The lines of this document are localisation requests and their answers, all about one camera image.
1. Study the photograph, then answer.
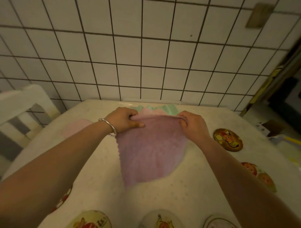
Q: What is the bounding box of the purple knitted cloth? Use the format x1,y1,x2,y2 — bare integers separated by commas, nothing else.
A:
116,114,188,188

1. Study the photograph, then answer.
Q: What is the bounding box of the person's left hand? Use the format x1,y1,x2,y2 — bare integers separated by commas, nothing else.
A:
104,107,145,134

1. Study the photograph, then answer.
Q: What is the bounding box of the person's right forearm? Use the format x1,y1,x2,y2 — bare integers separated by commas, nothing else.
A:
198,136,301,228

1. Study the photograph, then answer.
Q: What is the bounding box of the tan wall hook plate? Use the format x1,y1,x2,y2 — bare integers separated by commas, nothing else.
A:
245,3,275,29

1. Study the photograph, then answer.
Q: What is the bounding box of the person's right hand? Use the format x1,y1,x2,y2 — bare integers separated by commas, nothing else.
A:
177,111,211,144

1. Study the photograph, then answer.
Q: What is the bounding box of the silver bangle bracelet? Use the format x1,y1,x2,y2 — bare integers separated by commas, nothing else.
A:
98,118,117,137

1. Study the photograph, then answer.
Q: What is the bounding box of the light pink knitted cloth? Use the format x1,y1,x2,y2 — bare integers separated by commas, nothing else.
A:
137,106,170,116

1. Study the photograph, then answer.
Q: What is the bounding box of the pale pink folded cloth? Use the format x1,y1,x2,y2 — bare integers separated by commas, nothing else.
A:
62,119,93,139

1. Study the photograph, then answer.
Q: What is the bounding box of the yellow stick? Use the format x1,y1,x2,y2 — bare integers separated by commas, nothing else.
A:
277,135,301,145

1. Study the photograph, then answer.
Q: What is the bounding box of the cardboard box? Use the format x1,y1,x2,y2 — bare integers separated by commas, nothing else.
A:
261,119,288,138

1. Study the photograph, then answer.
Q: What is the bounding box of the green knitted cloth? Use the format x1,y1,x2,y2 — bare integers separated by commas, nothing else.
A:
131,104,181,116

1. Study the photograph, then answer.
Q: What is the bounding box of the white plastic chair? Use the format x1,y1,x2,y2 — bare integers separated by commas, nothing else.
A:
0,84,61,174

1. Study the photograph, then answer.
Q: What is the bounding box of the person's left forearm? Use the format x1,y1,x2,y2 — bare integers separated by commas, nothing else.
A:
0,120,112,228

